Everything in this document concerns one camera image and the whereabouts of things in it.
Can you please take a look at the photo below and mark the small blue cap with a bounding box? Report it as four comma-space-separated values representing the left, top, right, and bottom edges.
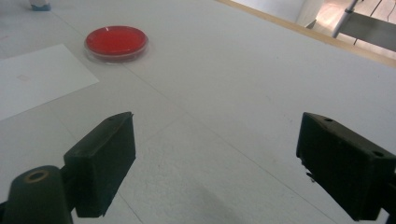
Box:
30, 3, 52, 12

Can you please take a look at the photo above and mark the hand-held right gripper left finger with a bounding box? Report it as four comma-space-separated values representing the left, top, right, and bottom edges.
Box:
64, 111, 137, 218

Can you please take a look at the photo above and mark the white table cover board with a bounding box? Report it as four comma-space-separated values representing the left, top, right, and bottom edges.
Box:
0, 0, 396, 224

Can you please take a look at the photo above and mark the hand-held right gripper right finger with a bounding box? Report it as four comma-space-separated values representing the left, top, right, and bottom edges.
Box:
295, 111, 396, 222

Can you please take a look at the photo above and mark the red petri dish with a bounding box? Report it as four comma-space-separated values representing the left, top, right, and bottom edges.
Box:
83, 25, 149, 65

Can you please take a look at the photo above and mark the white paper sheet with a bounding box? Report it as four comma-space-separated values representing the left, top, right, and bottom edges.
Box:
0, 43, 100, 122

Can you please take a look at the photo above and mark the grey metal desk frame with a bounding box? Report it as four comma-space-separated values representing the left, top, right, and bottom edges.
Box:
331, 0, 396, 53

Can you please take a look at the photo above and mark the wooden table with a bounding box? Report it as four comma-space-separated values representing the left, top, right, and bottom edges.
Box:
214, 0, 396, 69

